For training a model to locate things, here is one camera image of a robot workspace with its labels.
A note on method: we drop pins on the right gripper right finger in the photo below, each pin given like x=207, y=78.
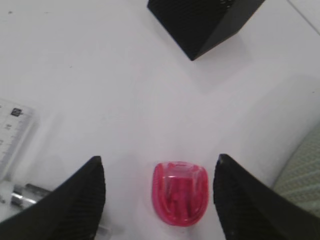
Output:
x=249, y=210

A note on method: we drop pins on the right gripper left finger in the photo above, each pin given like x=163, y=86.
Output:
x=71, y=212

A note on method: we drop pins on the grey grip pen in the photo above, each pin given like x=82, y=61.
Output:
x=17, y=198

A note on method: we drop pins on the pink pencil sharpener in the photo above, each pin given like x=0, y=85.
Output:
x=180, y=192

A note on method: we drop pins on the clear plastic ruler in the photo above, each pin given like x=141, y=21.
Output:
x=15, y=123

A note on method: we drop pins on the green plastic basket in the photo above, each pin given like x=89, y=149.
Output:
x=299, y=180

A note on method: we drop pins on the black mesh pen holder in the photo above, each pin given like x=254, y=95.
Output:
x=198, y=26

